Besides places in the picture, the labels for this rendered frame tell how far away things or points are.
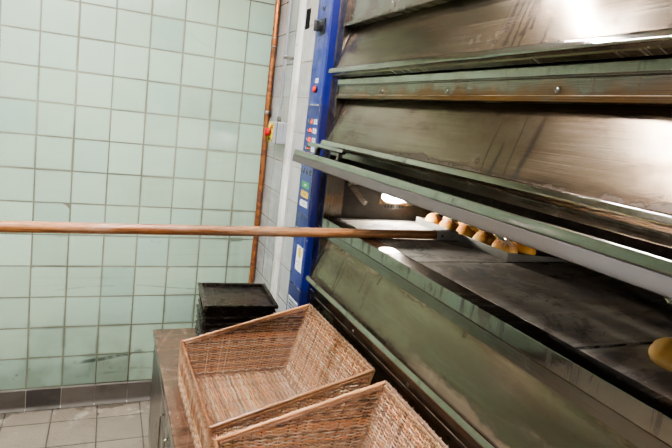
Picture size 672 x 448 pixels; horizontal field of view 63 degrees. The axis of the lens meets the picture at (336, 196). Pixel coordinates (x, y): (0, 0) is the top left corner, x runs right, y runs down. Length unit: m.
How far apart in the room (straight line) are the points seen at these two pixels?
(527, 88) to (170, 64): 1.98
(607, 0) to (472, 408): 0.85
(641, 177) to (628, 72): 0.17
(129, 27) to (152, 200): 0.83
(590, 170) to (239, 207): 2.16
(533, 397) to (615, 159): 0.49
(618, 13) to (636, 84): 0.13
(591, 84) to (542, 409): 0.61
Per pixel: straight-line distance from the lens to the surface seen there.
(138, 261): 2.92
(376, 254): 1.67
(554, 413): 1.16
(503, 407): 1.24
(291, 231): 1.68
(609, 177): 1.00
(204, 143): 2.84
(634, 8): 1.04
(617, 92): 1.03
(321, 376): 1.92
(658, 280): 0.77
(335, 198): 2.09
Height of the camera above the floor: 1.55
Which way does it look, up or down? 8 degrees down
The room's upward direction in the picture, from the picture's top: 7 degrees clockwise
